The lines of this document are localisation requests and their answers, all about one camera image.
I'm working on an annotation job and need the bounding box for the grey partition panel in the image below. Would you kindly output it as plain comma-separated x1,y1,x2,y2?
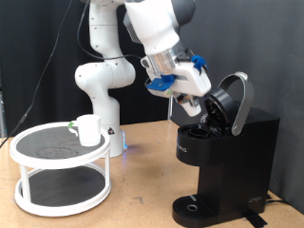
170,0,304,215

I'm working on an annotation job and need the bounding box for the black power cord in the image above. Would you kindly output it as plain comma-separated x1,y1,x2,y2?
265,193,291,205

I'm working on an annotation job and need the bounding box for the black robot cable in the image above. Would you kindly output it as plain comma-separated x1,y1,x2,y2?
0,0,150,150

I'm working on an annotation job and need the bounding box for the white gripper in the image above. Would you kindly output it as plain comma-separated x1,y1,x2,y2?
146,61,213,108

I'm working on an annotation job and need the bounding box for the black backdrop curtain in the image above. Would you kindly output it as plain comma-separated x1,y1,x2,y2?
0,0,176,138

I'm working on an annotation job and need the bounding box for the grey metal frame post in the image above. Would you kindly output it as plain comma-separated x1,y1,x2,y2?
0,89,6,138

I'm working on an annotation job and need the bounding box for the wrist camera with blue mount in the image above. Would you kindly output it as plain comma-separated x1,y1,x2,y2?
144,74,176,98

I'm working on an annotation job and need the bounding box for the white ceramic mug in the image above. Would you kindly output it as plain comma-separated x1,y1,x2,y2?
67,114,103,147

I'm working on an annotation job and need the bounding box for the black Keurig coffee machine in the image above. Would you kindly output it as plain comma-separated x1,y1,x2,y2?
171,71,281,228

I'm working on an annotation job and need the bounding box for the white two-tier turntable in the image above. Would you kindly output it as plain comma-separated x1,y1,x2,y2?
9,122,112,218

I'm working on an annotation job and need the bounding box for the black tape strip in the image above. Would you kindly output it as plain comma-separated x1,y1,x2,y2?
241,210,268,228

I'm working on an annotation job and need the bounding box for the blue cable clip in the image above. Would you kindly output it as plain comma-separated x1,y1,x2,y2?
190,54,209,72

